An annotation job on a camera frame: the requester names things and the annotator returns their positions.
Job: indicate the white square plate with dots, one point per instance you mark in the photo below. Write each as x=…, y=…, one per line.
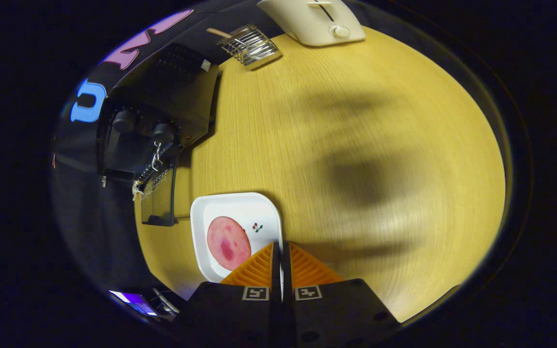
x=240, y=208

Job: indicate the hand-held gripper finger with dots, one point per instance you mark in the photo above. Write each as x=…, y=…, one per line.
x=286, y=270
x=275, y=270

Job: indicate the pink ham slice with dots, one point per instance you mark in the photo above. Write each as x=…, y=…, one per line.
x=227, y=241

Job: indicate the ribbed glass utensil holder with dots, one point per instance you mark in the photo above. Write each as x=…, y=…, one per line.
x=252, y=46

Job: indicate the lit phone screen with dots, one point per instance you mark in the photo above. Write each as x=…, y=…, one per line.
x=136, y=302

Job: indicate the cream pop-up toaster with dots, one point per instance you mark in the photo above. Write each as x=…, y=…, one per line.
x=312, y=24

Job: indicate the wooden stick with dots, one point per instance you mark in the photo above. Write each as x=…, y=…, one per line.
x=218, y=32

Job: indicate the black toaster oven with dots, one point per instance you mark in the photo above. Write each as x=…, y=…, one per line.
x=177, y=92

